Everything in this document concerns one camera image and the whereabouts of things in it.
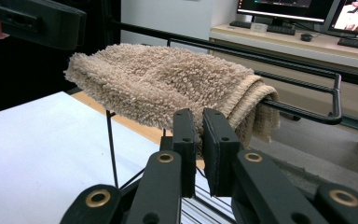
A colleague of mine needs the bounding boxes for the large computer monitor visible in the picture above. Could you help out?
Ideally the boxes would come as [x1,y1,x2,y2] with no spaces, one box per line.
[236,0,343,24]

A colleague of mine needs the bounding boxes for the black metal frame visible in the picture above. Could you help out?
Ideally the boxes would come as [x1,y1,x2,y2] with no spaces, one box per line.
[101,0,358,90]

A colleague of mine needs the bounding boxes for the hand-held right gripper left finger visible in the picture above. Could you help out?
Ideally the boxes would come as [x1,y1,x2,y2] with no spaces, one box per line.
[172,107,198,199]

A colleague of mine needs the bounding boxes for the beige towel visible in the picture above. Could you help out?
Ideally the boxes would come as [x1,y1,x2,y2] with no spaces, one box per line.
[63,42,282,157]

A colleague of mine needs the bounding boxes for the white foam table cover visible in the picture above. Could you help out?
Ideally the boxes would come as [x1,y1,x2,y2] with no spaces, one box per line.
[0,91,241,224]

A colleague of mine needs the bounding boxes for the small white box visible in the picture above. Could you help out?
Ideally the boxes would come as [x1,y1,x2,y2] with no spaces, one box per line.
[250,22,269,34]

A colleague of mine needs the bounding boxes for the black wire rack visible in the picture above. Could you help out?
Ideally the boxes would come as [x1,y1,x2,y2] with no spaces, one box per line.
[105,38,344,224]

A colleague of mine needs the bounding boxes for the light wooden desk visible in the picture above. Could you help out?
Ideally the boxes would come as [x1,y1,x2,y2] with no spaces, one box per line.
[209,22,358,192]

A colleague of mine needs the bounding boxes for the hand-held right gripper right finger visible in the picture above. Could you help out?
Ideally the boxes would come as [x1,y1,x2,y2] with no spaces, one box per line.
[202,107,241,198]

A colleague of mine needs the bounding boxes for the computer monitor with bright screen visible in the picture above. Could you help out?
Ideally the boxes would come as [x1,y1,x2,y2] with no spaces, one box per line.
[327,0,358,38]

